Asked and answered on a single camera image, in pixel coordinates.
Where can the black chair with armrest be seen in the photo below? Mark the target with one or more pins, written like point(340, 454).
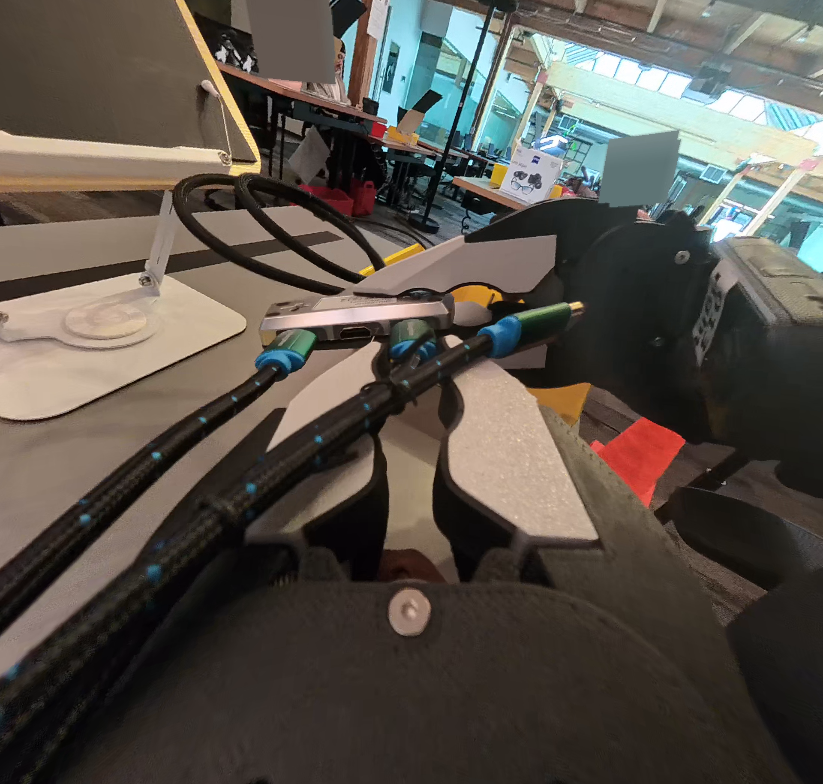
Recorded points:
point(746, 514)

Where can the yellow plastic bin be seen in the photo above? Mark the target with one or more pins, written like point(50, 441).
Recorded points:
point(563, 402)

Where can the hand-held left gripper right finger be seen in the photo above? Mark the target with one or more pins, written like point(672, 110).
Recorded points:
point(515, 462)

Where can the white printed carton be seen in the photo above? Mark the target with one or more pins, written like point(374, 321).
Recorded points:
point(536, 176)

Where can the orange traffic cone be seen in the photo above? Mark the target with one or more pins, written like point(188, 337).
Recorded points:
point(637, 460)

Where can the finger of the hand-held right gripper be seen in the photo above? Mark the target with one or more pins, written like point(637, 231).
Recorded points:
point(476, 263)
point(527, 354)

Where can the background wooden desk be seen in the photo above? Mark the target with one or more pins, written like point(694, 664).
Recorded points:
point(489, 192)
point(309, 96)

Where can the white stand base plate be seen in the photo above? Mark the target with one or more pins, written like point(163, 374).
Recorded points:
point(154, 347)

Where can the small yellow box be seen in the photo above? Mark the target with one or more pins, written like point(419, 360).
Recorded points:
point(499, 174)

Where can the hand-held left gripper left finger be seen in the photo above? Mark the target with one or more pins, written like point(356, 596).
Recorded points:
point(328, 499)

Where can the red plastic bin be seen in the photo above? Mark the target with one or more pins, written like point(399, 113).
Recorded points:
point(367, 195)
point(328, 201)

